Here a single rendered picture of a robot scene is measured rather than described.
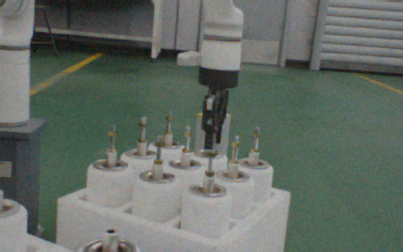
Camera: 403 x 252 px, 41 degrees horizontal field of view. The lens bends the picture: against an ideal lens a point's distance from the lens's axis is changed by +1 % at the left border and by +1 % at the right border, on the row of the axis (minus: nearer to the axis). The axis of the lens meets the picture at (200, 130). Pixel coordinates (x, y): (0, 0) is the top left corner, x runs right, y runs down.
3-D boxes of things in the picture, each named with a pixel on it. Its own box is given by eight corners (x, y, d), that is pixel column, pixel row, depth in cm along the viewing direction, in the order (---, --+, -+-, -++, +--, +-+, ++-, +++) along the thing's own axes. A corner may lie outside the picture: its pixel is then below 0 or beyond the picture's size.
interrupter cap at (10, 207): (-42, 212, 87) (-42, 207, 86) (-2, 199, 93) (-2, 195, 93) (-9, 224, 83) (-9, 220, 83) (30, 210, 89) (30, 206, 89)
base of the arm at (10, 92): (-22, 125, 119) (-23, 47, 116) (-6, 117, 128) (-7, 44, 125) (22, 129, 120) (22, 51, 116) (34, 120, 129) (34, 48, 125)
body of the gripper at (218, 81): (236, 68, 95) (231, 120, 97) (243, 64, 103) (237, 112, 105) (195, 63, 96) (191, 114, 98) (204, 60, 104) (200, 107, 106)
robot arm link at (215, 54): (186, 61, 105) (189, 29, 104) (242, 67, 103) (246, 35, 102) (174, 65, 97) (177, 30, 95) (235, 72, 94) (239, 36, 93)
